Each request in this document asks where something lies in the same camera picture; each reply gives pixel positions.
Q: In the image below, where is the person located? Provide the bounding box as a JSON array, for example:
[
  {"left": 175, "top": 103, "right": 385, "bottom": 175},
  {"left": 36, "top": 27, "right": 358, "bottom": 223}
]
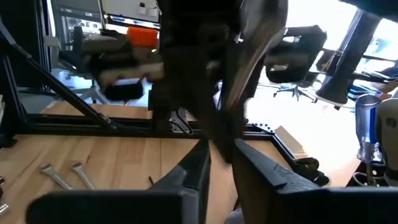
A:
[{"left": 82, "top": 37, "right": 165, "bottom": 102}]

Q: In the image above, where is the orange box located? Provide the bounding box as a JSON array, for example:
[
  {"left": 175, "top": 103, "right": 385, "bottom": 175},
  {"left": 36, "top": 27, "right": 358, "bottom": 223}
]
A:
[{"left": 126, "top": 26, "right": 159, "bottom": 48}]

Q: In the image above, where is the dark computer monitor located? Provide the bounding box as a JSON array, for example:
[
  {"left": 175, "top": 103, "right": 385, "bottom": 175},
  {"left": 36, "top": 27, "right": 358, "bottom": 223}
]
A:
[{"left": 49, "top": 0, "right": 105, "bottom": 52}]

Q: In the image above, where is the black office chair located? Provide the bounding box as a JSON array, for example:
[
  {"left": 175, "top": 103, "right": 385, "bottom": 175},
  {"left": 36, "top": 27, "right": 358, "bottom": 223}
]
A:
[
  {"left": 43, "top": 25, "right": 113, "bottom": 106},
  {"left": 264, "top": 24, "right": 328, "bottom": 103}
]

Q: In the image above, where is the black round pillar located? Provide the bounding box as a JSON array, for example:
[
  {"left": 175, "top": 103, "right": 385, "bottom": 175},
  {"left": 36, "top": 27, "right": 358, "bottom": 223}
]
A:
[{"left": 315, "top": 11, "right": 382, "bottom": 107}]

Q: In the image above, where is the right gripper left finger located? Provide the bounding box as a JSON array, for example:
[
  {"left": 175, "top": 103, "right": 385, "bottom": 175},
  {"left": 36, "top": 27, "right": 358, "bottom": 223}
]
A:
[{"left": 26, "top": 139, "right": 213, "bottom": 224}]

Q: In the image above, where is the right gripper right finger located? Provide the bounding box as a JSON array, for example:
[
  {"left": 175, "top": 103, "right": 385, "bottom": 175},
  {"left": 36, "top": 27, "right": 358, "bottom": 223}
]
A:
[{"left": 233, "top": 138, "right": 398, "bottom": 224}]

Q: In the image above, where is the pale grey tool handle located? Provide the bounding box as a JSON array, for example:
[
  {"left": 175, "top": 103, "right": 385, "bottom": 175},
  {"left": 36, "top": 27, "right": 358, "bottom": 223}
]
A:
[{"left": 374, "top": 98, "right": 398, "bottom": 187}]

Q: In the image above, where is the silver combination wrench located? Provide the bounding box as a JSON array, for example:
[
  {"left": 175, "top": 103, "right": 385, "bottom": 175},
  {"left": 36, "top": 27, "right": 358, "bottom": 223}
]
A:
[
  {"left": 70, "top": 161, "right": 97, "bottom": 190},
  {"left": 39, "top": 163, "right": 74, "bottom": 190}
]

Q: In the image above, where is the black aluminium frame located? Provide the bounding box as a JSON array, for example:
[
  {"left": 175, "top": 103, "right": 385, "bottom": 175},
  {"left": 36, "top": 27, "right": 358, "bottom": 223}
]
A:
[{"left": 0, "top": 18, "right": 312, "bottom": 175}]

